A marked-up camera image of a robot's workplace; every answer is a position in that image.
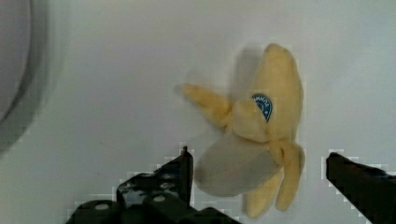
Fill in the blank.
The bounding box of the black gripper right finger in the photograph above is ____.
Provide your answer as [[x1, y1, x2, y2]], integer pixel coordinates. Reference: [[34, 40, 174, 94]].
[[326, 152, 396, 224]]

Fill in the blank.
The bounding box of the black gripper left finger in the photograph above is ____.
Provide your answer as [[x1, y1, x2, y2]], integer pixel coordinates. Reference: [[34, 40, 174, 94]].
[[65, 147, 240, 224]]

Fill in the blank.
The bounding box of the yellow plush peeled banana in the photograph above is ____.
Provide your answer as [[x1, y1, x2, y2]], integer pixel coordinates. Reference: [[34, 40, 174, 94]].
[[181, 44, 305, 218]]

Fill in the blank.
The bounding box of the grey oval plate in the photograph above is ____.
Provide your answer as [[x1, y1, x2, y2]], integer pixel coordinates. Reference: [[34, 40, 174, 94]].
[[0, 0, 49, 152]]

